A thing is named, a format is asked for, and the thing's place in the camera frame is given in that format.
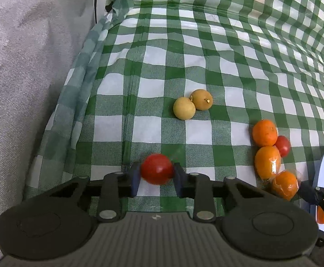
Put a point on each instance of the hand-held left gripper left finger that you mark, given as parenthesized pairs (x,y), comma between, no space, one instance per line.
(135,180)

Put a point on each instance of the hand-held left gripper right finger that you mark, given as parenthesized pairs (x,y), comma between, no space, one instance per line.
(178,182)

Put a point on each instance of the red tomato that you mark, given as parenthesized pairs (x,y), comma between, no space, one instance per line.
(157,169)
(284,146)

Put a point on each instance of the plastic-wrapped orange mandarin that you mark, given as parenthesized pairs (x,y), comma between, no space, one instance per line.
(285,185)
(267,162)

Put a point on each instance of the pale yellow longan fruit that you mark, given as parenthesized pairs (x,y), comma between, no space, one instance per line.
(183,108)

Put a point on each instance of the brown longan fruit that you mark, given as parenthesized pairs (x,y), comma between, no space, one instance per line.
(203,99)

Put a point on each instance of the green white checked cloth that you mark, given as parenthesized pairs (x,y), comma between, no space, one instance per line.
(206,47)

